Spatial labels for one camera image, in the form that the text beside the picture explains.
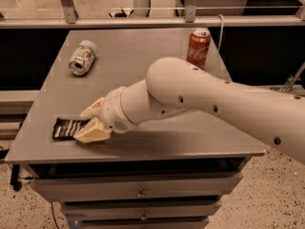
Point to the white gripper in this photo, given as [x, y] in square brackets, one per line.
[112, 110]

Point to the black rxbar chocolate wrapper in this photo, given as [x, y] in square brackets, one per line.
[64, 129]

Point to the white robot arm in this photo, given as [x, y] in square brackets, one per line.
[173, 86]

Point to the white green soda can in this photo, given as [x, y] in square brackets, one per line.
[83, 57]

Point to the middle grey drawer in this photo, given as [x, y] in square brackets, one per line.
[143, 209]

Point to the grey drawer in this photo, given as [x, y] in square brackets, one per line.
[177, 223]
[143, 209]
[136, 187]

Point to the grey drawer cabinet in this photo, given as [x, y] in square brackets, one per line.
[185, 144]

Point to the grey metal railing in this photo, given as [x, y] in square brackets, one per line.
[77, 14]

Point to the top grey drawer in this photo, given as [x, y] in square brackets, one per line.
[136, 187]

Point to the bottom grey drawer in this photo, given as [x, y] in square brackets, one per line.
[177, 223]

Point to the red coca-cola can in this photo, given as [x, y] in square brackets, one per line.
[199, 43]

